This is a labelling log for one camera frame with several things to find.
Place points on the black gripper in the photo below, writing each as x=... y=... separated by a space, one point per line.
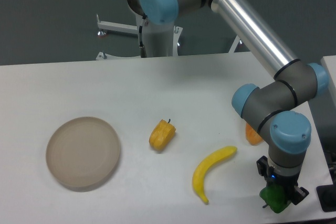
x=287 y=182

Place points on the green toy pepper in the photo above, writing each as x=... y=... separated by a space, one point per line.
x=274 y=196

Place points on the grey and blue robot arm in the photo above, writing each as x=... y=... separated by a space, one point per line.
x=269 y=110

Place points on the yellow toy pepper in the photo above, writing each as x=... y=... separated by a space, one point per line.
x=161 y=135

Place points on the beige round plate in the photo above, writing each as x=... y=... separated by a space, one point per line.
x=83 y=153

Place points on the black device at table edge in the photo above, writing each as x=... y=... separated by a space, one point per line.
x=326 y=195

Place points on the orange toy croissant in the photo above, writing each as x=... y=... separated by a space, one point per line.
x=252 y=136

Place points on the yellow toy banana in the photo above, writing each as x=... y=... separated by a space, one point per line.
x=206 y=166

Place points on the white side table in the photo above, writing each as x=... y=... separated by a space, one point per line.
x=329 y=63

